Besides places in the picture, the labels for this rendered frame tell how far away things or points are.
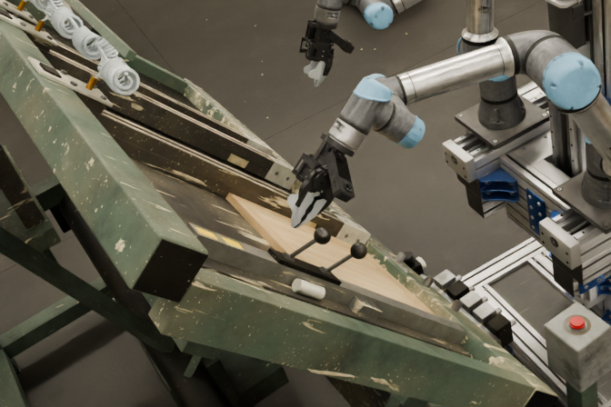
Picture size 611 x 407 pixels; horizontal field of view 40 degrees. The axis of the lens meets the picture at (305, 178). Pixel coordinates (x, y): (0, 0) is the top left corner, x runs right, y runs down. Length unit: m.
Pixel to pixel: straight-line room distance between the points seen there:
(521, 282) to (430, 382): 1.53
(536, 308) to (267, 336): 1.90
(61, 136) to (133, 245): 0.40
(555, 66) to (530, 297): 1.55
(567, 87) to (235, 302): 0.90
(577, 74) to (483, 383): 0.73
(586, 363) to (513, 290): 1.08
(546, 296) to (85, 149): 2.15
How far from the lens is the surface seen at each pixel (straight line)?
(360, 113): 1.77
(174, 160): 2.13
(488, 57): 2.00
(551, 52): 1.95
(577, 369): 2.30
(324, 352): 1.61
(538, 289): 3.33
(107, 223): 1.42
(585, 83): 1.93
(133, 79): 1.91
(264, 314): 1.47
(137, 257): 1.32
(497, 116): 2.72
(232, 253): 1.70
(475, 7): 2.68
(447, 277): 2.65
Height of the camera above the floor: 2.70
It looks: 38 degrees down
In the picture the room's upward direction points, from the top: 18 degrees counter-clockwise
